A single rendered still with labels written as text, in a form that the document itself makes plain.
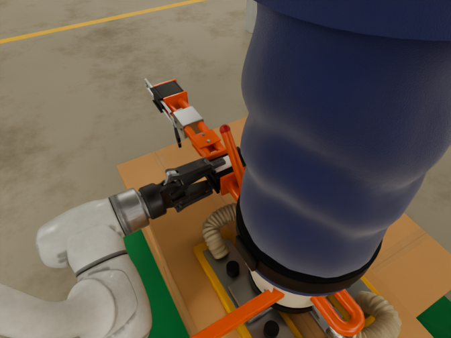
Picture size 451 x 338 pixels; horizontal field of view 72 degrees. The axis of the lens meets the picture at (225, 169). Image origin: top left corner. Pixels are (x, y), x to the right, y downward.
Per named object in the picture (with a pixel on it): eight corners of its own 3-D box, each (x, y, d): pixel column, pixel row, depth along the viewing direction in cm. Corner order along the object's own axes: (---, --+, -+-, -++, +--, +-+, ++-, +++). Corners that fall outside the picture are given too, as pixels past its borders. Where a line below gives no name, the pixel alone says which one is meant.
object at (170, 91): (188, 105, 95) (186, 91, 92) (166, 113, 93) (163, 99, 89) (177, 92, 100) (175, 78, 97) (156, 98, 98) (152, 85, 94)
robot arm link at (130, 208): (117, 212, 72) (141, 201, 74) (130, 243, 67) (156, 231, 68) (105, 188, 65) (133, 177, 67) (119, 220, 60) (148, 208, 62)
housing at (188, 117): (205, 131, 88) (205, 118, 84) (184, 139, 86) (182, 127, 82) (194, 117, 92) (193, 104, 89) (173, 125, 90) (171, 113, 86)
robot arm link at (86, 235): (111, 200, 72) (134, 253, 69) (40, 231, 67) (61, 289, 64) (103, 187, 62) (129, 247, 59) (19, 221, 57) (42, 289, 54)
